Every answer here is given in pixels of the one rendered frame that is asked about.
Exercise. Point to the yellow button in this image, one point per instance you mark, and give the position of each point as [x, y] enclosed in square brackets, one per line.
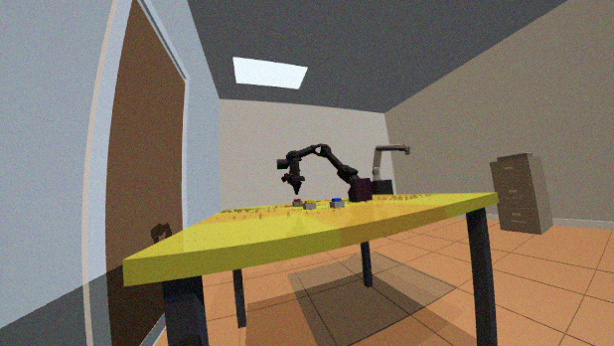
[308, 205]

